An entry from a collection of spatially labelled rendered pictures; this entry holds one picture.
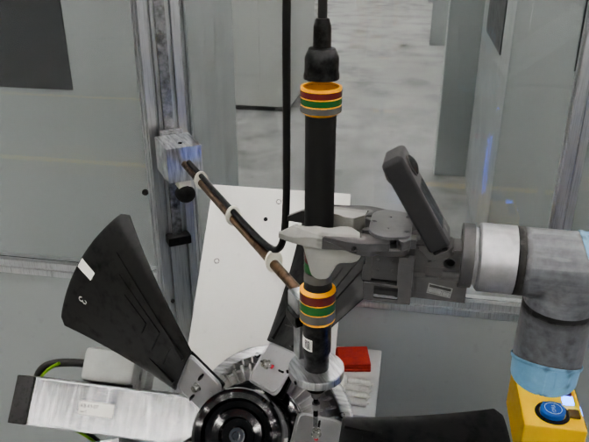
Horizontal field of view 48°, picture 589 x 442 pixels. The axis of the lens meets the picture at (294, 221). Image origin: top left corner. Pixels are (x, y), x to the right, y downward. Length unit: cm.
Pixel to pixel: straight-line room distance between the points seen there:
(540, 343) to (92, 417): 69
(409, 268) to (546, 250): 14
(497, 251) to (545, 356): 14
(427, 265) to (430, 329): 92
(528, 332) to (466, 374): 96
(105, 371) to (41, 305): 79
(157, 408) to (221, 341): 18
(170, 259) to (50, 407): 49
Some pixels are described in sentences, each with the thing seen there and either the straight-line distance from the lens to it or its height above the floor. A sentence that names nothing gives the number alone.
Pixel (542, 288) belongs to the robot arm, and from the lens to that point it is 73.
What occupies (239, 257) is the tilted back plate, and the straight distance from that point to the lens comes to 119.
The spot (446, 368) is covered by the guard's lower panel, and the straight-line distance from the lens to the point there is 171.
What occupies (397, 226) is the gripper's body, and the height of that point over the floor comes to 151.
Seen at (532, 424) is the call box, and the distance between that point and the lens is 118.
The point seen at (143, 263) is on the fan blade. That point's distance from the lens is 94.
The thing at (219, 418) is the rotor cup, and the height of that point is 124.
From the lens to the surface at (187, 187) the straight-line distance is 131.
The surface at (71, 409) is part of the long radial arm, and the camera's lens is 113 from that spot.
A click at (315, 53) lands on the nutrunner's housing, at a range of 67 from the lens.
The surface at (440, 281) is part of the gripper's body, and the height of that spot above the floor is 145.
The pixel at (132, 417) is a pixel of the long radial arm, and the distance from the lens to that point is 109.
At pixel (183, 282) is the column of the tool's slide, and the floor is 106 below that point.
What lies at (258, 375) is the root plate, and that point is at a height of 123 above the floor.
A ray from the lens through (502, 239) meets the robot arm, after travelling 72.
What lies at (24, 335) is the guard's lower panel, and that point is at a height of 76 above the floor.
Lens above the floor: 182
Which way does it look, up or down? 25 degrees down
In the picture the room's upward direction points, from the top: straight up
